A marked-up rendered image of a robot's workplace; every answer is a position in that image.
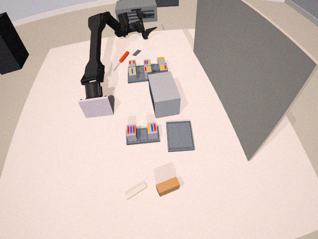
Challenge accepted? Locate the orange-handled screwdriver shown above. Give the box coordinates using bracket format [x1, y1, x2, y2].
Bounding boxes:
[113, 51, 129, 71]

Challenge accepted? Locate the tan rectangular block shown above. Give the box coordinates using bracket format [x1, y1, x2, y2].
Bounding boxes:
[156, 177, 180, 197]

